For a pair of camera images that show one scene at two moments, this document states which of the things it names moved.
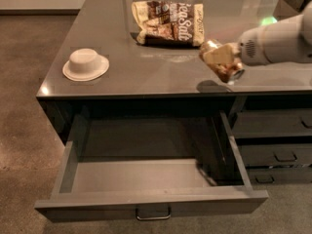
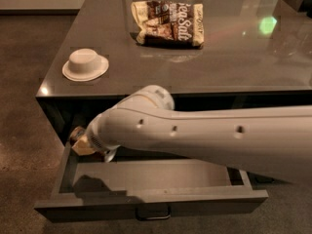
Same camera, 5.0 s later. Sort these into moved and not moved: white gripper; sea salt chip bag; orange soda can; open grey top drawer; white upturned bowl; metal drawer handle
Moved: white gripper; orange soda can
Not moved: sea salt chip bag; metal drawer handle; open grey top drawer; white upturned bowl
